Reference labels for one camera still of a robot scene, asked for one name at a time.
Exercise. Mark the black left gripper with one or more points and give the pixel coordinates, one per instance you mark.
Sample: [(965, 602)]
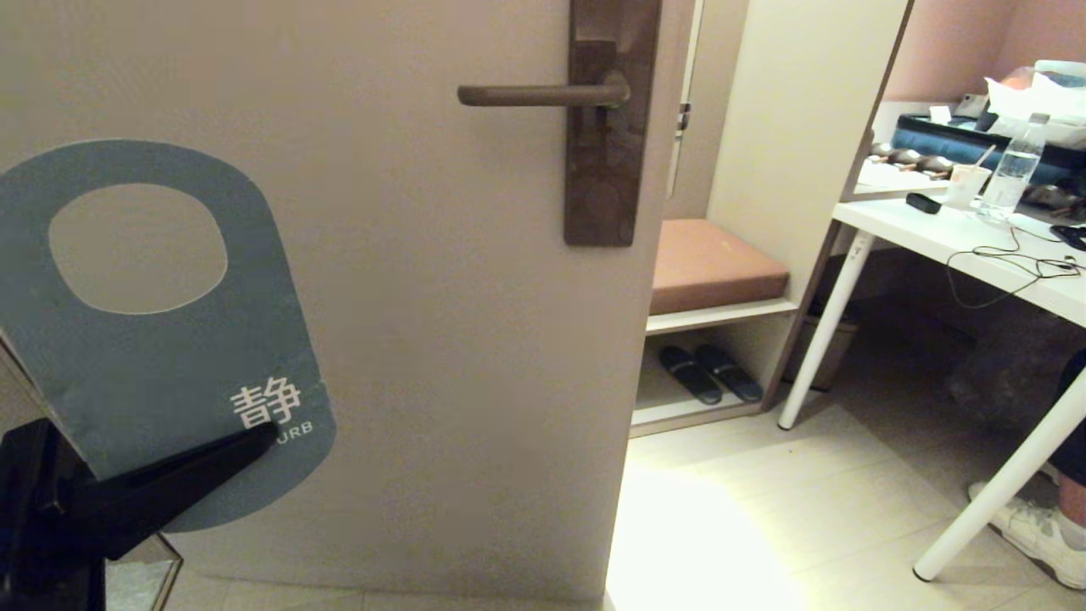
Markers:
[(42, 526)]

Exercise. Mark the beige room door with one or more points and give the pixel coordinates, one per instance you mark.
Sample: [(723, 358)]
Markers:
[(424, 382)]

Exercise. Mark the dark grey slipper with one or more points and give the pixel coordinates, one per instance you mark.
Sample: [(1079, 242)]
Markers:
[(734, 373), (691, 375)]

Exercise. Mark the brown bench cushion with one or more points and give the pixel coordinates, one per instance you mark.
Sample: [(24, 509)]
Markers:
[(717, 267)]

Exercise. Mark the brown waste bin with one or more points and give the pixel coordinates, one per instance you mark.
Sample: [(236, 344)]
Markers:
[(836, 348)]

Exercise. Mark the beige open shoe cabinet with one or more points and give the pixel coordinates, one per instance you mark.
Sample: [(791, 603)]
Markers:
[(789, 127)]

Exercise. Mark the white table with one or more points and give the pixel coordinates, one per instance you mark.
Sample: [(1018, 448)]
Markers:
[(908, 229)]

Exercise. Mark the white flat board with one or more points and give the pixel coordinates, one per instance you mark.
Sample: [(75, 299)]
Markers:
[(891, 178)]

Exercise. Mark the brown rounded object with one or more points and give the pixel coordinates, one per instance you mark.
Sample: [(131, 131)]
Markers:
[(933, 163), (887, 154)]

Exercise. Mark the small black oblong object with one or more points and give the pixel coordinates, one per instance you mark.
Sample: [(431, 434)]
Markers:
[(925, 203)]

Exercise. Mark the grey plastic bag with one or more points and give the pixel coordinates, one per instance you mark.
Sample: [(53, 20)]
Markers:
[(1001, 373)]

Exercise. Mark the dark blue long case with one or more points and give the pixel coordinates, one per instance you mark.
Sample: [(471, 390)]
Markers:
[(942, 140)]

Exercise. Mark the white paper cup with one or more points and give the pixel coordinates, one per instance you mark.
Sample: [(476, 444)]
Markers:
[(969, 187)]

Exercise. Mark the white sneaker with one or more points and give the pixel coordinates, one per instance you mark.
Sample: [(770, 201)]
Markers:
[(1027, 530)]

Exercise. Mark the small white tag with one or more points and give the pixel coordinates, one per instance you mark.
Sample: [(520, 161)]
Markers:
[(940, 114)]

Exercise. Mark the clear plastic water bottle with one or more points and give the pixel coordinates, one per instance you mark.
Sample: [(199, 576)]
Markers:
[(1016, 174)]

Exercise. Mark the person in black trousers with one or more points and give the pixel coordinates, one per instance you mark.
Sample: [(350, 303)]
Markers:
[(1073, 424)]

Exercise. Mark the small black device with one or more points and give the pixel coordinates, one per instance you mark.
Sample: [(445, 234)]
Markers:
[(1071, 235)]

